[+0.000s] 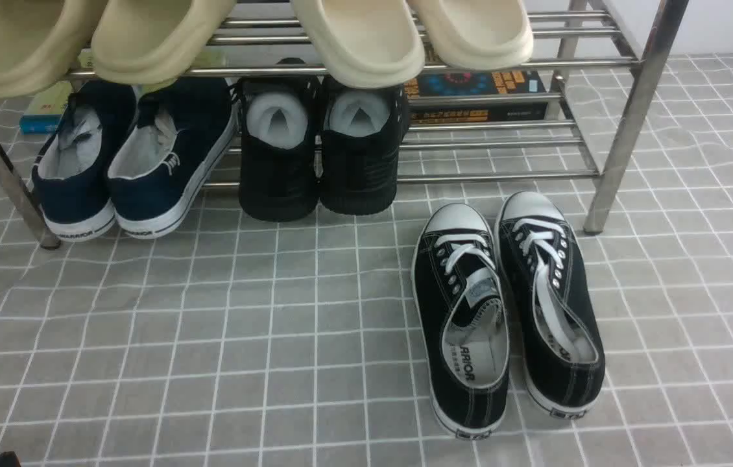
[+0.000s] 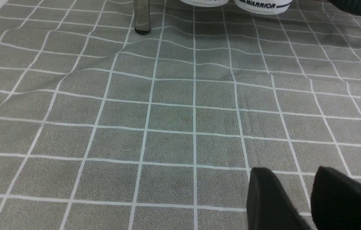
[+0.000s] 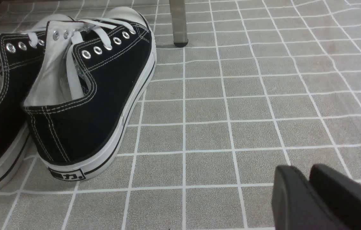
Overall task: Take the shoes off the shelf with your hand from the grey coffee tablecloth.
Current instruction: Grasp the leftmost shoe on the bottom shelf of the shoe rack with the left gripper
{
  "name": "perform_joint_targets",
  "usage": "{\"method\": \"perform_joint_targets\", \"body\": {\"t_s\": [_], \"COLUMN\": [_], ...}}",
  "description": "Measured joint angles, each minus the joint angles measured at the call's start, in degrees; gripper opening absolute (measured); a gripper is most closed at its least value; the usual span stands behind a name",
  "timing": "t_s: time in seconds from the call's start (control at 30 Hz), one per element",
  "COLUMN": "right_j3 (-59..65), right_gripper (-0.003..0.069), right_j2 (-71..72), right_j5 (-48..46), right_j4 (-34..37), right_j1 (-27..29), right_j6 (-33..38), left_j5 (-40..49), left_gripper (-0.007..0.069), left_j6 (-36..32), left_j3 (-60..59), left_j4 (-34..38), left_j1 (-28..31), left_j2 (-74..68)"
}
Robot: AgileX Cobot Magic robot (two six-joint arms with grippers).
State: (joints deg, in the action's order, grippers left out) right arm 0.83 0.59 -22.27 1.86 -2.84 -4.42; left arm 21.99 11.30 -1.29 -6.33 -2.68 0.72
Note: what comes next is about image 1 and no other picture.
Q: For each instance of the navy canvas shoe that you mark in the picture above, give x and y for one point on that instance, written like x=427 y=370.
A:
x=181 y=133
x=69 y=174

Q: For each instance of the metal shoe rack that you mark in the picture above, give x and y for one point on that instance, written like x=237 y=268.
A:
x=582 y=19

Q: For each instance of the grey checked floor cloth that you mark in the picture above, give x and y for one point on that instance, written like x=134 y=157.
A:
x=232 y=342

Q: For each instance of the blue green book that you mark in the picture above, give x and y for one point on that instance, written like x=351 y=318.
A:
x=46 y=108

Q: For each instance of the beige slipper far left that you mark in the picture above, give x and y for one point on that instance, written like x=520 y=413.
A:
x=40 y=40

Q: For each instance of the beige slipper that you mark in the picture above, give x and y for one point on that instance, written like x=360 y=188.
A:
x=40 y=40
x=151 y=42

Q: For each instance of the black mesh shoe left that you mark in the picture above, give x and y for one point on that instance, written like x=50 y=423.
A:
x=279 y=122

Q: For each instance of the black mesh shoe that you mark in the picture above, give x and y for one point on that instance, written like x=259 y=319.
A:
x=361 y=132
x=279 y=122

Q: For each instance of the black canvas sneaker left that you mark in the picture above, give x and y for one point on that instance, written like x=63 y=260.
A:
x=460 y=302

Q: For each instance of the black canvas sneaker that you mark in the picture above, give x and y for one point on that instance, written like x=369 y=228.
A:
x=540 y=260
x=460 y=302

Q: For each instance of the black mesh shoe right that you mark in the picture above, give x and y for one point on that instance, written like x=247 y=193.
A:
x=361 y=132

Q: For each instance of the cream slipper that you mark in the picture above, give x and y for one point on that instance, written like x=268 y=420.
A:
x=478 y=35
x=364 y=44

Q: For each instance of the black book with orange text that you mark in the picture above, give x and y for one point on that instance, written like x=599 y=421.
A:
x=476 y=97

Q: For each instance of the black canvas sneaker right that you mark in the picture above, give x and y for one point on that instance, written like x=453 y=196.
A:
x=540 y=260

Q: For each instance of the cream slipper far right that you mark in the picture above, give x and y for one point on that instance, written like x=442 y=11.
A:
x=478 y=35

